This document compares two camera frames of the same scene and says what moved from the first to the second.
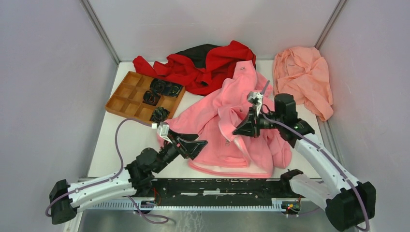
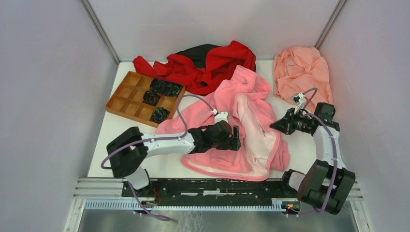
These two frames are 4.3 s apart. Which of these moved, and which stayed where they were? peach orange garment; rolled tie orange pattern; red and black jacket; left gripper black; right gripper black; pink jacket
Moved: pink jacket; left gripper black; right gripper black
Stayed: red and black jacket; peach orange garment; rolled tie orange pattern
